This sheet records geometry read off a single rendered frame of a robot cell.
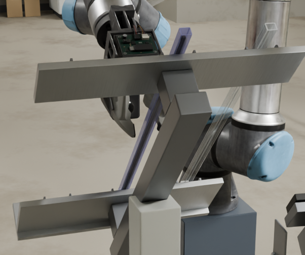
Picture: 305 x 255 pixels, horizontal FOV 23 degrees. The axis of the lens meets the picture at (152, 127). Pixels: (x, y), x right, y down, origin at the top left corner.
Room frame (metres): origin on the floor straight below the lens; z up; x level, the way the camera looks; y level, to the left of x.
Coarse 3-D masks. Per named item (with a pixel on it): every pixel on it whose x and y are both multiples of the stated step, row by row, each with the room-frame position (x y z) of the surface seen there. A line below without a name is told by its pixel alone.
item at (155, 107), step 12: (180, 36) 0.85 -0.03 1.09; (180, 48) 0.86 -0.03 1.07; (156, 96) 0.93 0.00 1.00; (156, 108) 0.95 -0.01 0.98; (144, 120) 0.98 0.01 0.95; (156, 120) 0.97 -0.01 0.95; (144, 132) 0.99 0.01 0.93; (144, 144) 1.01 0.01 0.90; (132, 156) 1.04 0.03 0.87; (132, 168) 1.06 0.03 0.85; (132, 180) 1.09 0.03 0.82
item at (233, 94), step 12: (264, 24) 0.88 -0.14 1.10; (264, 36) 0.89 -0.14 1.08; (252, 48) 0.91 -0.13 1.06; (228, 96) 0.98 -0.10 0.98; (228, 108) 0.99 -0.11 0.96; (216, 120) 1.02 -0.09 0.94; (216, 132) 1.04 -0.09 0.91; (204, 144) 1.06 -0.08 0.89; (204, 156) 1.09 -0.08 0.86; (192, 168) 1.11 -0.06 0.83; (192, 180) 1.14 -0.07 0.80
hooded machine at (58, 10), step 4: (52, 0) 8.00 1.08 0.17; (56, 0) 7.77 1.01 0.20; (60, 0) 7.69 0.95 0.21; (64, 0) 7.71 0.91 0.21; (52, 4) 8.01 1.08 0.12; (56, 4) 7.78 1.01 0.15; (60, 4) 7.69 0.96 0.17; (52, 8) 8.04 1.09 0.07; (56, 8) 7.81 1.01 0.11; (60, 8) 7.69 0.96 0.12; (56, 12) 8.02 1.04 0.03; (60, 12) 7.69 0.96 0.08; (60, 16) 7.81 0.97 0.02
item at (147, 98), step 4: (144, 96) 1.05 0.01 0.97; (148, 96) 1.04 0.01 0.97; (152, 96) 1.04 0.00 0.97; (144, 100) 1.05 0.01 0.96; (148, 100) 1.04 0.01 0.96; (144, 104) 1.05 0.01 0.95; (148, 104) 1.04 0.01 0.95; (160, 116) 1.01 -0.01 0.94; (164, 116) 1.01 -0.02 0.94; (160, 120) 1.00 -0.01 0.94; (160, 124) 1.00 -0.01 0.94
